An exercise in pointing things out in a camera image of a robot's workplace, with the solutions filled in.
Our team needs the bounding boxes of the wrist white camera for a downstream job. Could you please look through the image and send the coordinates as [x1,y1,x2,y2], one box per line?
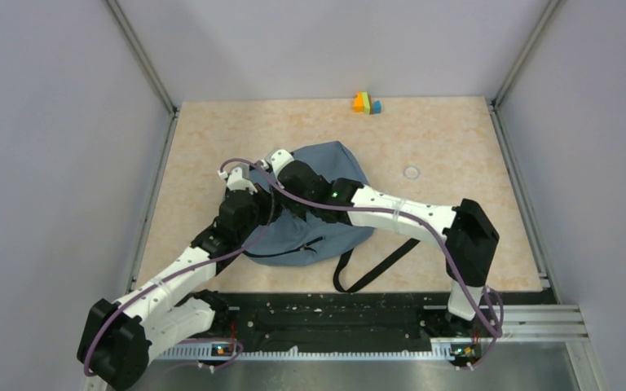
[259,149,295,176]
[218,164,258,194]

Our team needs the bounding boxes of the colourful sticky note stack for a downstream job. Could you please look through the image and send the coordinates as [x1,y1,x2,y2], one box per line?
[352,91,382,115]

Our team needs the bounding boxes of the blue-grey student backpack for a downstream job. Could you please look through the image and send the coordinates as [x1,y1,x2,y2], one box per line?
[244,141,419,293]

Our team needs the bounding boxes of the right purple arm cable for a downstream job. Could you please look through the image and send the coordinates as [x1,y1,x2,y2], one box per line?
[248,157,504,373]

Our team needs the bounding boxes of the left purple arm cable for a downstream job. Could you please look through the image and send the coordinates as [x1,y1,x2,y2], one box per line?
[82,157,279,379]

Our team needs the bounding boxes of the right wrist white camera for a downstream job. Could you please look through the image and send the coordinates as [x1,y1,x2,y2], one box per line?
[259,149,295,176]

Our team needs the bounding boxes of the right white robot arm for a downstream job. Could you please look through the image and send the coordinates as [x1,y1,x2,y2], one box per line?
[267,159,500,336]

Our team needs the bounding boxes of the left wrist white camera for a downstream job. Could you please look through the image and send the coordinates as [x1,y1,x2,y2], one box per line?
[218,164,258,194]

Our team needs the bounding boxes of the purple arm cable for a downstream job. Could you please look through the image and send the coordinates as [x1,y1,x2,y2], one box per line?
[248,157,504,373]
[82,157,279,379]

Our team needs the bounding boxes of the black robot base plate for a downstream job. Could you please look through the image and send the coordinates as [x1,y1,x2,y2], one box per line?
[195,291,493,354]

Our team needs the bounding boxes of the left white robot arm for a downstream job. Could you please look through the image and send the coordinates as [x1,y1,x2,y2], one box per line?
[77,187,278,390]

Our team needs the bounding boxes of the aluminium frame rail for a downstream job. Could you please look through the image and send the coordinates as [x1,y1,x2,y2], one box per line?
[83,305,606,391]

